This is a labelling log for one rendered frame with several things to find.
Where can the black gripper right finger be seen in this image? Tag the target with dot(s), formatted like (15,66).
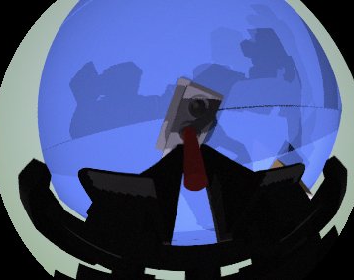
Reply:
(233,188)

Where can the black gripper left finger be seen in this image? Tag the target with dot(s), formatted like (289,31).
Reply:
(156,190)

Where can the dark red peg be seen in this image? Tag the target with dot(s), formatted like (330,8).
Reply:
(195,177)

